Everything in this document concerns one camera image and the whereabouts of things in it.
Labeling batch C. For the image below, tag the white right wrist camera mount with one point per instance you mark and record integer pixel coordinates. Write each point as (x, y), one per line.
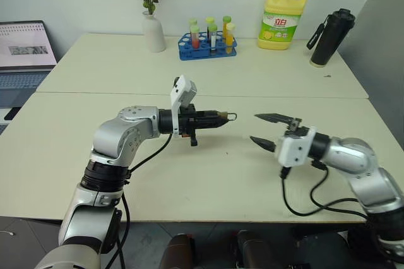
(295, 150)

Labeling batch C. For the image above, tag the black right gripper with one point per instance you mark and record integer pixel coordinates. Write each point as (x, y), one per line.
(297, 130)

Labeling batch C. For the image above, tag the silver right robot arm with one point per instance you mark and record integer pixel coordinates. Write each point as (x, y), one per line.
(356, 161)

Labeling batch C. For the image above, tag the yellow detergent pump bottle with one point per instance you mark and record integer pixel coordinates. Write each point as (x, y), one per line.
(279, 29)

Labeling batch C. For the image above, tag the dark brown rounded shape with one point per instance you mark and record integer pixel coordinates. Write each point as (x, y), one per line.
(176, 251)

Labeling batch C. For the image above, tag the black thermos bottle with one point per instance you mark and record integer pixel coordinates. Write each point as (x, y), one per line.
(331, 37)

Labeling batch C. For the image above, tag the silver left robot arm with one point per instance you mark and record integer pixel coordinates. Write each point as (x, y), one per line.
(110, 136)

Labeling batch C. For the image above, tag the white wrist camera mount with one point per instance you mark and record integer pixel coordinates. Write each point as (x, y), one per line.
(295, 150)
(184, 90)

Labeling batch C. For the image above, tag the green-capped tube white label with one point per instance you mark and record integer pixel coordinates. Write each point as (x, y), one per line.
(213, 37)

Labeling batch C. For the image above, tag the blue test tube rack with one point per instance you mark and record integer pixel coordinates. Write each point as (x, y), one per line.
(206, 50)

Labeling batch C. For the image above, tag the green-capped tube red liquid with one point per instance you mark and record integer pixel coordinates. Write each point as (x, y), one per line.
(195, 37)

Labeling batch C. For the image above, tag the pale-capped tube orange liquid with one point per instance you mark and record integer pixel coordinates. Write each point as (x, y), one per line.
(230, 37)

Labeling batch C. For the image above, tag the dark grey rounded shape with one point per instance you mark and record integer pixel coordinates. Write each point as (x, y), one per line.
(255, 250)

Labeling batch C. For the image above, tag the yellow-green-capped dark tube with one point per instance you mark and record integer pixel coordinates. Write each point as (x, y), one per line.
(209, 26)

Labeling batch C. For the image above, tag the open grey laptop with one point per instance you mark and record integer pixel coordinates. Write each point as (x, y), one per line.
(22, 45)

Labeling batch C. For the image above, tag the white ceramic vase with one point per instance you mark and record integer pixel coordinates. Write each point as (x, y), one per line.
(153, 33)

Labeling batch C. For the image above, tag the green-capped tube orange liquid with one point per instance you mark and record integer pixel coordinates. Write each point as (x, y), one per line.
(226, 24)

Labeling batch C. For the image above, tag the green-capped empty tube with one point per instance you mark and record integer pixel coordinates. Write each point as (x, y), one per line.
(192, 22)

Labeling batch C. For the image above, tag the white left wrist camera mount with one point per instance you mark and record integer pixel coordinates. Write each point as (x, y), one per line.
(184, 90)

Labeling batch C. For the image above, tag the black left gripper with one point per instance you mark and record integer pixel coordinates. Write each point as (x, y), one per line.
(188, 122)

